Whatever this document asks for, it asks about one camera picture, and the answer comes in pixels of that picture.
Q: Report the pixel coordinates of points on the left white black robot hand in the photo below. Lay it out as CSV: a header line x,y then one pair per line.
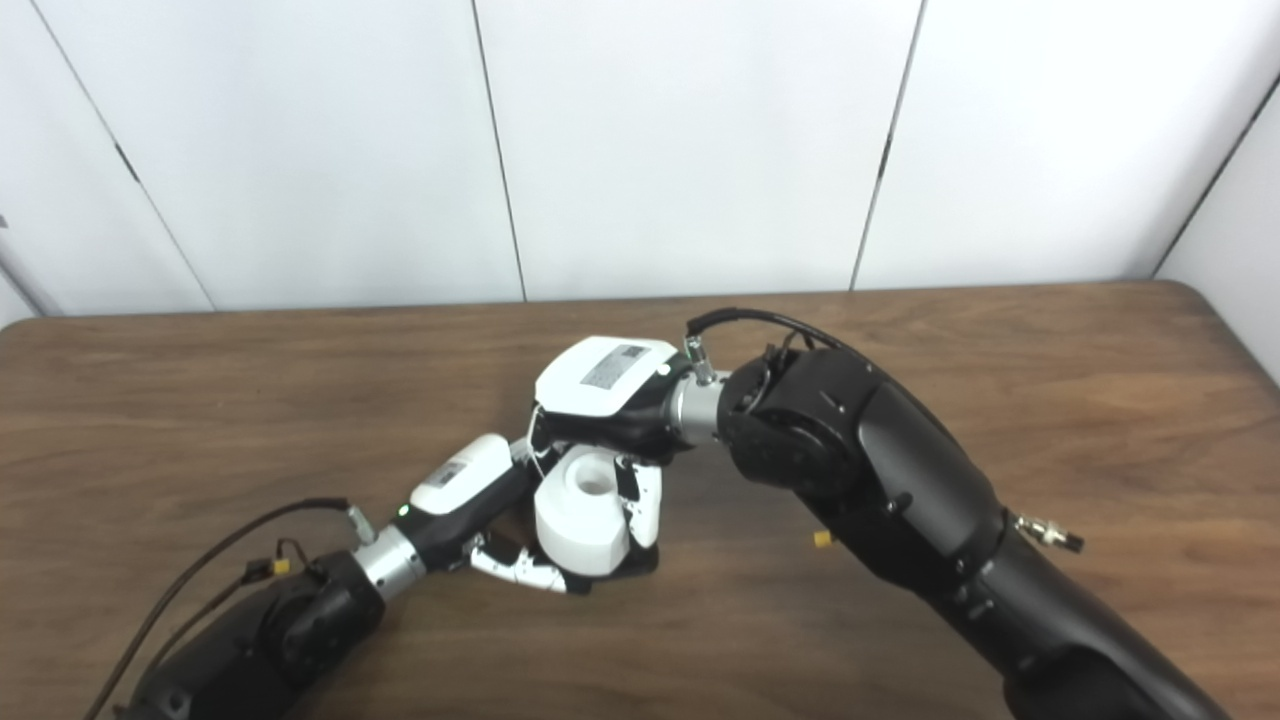
x,y
465,480

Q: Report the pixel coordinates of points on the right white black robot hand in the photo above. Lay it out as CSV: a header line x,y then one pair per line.
x,y
600,385

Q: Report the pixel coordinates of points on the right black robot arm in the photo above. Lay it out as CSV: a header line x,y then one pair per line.
x,y
900,480

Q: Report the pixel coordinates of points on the round white piece with holes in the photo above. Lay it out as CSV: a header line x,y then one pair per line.
x,y
580,520

